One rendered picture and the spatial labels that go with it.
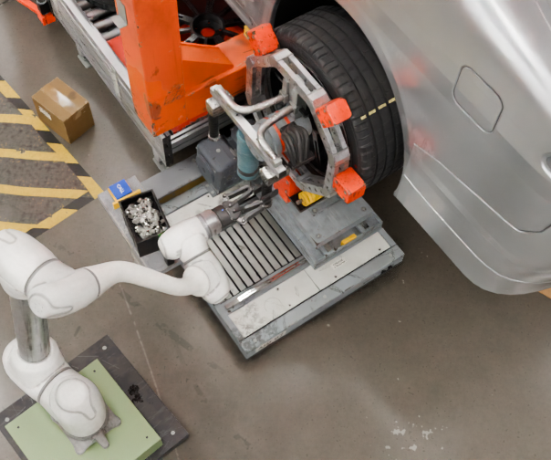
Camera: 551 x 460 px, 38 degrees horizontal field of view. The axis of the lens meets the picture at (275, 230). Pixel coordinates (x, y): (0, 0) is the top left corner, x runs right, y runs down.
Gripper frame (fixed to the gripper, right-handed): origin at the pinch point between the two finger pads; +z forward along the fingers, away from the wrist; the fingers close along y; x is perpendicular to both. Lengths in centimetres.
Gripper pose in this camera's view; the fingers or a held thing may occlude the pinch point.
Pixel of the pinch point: (265, 191)
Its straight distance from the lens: 274.4
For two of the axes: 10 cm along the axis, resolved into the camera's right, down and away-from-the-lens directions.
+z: 8.2, -4.8, 3.0
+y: 5.6, 7.3, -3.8
